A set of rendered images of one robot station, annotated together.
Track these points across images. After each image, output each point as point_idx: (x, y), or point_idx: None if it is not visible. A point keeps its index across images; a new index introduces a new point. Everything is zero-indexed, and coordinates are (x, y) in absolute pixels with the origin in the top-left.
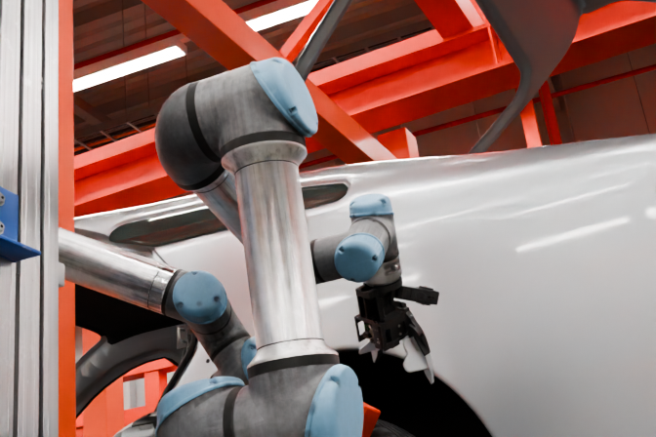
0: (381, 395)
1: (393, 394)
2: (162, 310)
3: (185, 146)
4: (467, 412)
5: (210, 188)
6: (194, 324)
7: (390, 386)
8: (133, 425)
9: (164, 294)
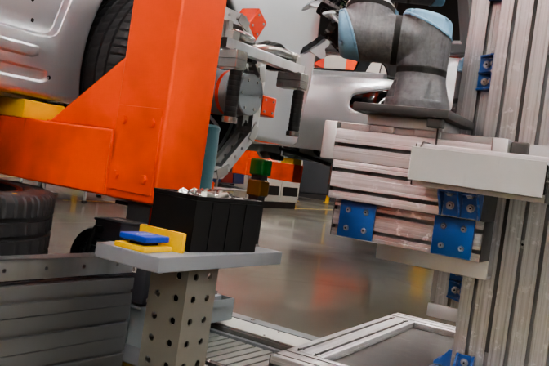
0: None
1: None
2: None
3: None
4: None
5: None
6: (427, 2)
7: None
8: (336, 13)
9: None
